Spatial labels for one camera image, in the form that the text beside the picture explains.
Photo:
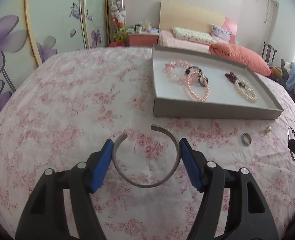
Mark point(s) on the pearl earring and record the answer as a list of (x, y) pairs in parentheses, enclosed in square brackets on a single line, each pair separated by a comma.
[(268, 129)]

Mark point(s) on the dark wooden chair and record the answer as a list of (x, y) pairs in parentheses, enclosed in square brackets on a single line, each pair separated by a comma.
[(268, 53)]

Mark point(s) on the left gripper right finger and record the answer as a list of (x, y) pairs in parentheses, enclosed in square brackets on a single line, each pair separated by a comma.
[(249, 216)]

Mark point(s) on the folded coral duvet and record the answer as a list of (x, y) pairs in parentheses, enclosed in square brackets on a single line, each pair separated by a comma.
[(241, 55)]

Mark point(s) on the floral white pillow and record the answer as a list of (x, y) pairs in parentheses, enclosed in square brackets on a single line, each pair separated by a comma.
[(193, 36)]

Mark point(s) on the grey shallow cardboard tray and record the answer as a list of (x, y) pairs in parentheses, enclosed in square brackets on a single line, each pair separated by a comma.
[(191, 84)]

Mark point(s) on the white mug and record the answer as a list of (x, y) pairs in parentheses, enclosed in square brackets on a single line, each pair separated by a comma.
[(138, 28)]

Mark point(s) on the thin silver bangle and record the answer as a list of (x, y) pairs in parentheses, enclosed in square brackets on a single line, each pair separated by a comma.
[(291, 135)]

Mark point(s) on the lilac square cushion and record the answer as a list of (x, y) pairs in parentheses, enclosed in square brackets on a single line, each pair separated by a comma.
[(220, 34)]

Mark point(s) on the red waste basket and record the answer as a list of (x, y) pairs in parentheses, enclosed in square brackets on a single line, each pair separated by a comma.
[(117, 44)]

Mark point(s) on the pink bedside table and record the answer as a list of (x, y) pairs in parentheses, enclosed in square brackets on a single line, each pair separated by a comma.
[(143, 39)]

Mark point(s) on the yellow green plush toy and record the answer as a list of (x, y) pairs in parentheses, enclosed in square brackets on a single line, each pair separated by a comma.
[(120, 35)]

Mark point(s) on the bed with pink sheet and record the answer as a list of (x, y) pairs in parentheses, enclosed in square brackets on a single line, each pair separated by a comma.
[(167, 39)]

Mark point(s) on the clear tube of plush toys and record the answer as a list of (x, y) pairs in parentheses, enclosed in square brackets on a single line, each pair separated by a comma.
[(118, 13)]

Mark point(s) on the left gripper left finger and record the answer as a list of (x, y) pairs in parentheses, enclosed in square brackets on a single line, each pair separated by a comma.
[(44, 215)]

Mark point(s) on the pink floral tablecloth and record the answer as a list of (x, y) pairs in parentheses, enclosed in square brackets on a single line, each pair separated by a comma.
[(72, 103)]

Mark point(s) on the beige pink headboard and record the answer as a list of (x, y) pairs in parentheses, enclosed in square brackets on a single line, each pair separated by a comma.
[(178, 14)]

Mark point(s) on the sliding wardrobe with flowers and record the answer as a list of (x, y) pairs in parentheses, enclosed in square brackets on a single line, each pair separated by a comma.
[(31, 31)]

